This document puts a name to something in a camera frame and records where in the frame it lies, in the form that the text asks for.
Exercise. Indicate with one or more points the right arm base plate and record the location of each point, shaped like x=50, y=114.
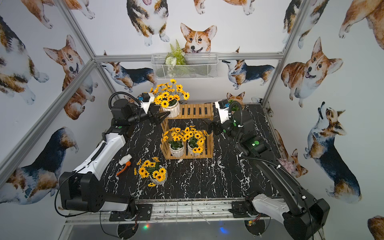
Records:
x=242, y=209

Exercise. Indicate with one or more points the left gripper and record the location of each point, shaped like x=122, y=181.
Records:
x=150, y=114

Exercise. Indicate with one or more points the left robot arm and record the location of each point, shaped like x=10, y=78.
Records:
x=81, y=190

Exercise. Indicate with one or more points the green fern white flower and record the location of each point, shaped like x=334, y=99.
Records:
x=176, y=56

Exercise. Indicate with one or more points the white wire wall basket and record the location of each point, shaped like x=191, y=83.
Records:
x=199, y=66

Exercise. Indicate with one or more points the sunflower pot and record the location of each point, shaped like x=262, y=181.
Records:
x=152, y=171
x=174, y=139
x=195, y=140
x=168, y=97

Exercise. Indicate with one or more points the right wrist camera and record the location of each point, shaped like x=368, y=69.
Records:
x=223, y=109

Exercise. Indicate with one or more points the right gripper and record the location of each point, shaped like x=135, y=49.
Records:
x=217, y=124

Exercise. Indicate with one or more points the tan pot green plant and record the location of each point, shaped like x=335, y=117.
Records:
x=235, y=109

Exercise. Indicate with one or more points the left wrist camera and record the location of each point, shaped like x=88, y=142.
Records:
x=145, y=100

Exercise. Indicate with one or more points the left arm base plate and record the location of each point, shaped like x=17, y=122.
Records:
x=140, y=212

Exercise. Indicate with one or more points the pink succulent plant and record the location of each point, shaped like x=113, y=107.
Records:
x=288, y=165

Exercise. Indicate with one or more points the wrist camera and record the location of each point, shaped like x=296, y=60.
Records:
x=145, y=100
x=223, y=109

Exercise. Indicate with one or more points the wooden slatted plant shelf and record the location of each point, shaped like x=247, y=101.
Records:
x=191, y=112

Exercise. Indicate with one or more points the white orange spray nozzle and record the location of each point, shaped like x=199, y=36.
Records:
x=125, y=162

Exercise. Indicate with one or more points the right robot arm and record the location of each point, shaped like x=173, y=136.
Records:
x=299, y=211

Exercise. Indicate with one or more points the aluminium front rail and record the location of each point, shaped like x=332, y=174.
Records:
x=169, y=211

